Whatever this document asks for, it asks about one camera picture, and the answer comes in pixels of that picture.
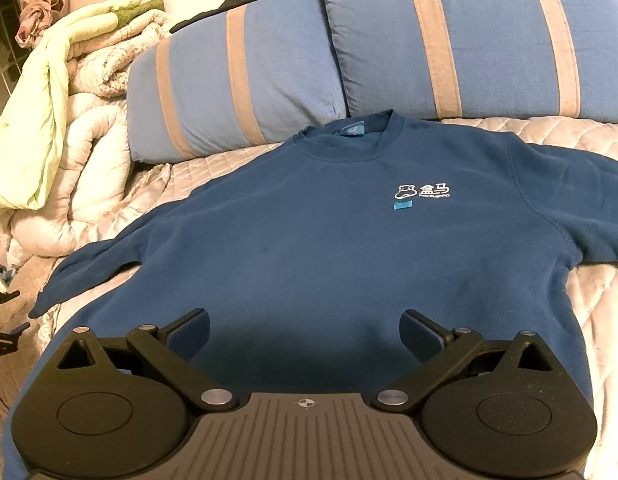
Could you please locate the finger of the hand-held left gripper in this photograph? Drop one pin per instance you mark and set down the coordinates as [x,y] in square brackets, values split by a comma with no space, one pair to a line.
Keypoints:
[9,336]
[0,301]

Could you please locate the blue sweatshirt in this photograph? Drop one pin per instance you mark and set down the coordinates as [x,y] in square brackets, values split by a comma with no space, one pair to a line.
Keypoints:
[309,220]

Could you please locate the white quilted comforter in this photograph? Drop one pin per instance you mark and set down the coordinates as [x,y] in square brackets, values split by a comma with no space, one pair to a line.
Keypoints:
[96,125]

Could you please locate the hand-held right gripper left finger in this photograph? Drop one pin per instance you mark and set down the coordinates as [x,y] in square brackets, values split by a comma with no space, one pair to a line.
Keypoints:
[190,334]

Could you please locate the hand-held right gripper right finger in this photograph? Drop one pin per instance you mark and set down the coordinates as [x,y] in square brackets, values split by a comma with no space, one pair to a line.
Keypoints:
[418,335]

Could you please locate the pale green blanket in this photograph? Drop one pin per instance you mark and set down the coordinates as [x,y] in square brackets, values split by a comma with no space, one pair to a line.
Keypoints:
[44,110]

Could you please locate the blue striped pillow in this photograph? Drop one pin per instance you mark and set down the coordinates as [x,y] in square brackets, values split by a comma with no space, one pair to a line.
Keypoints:
[269,80]
[489,35]

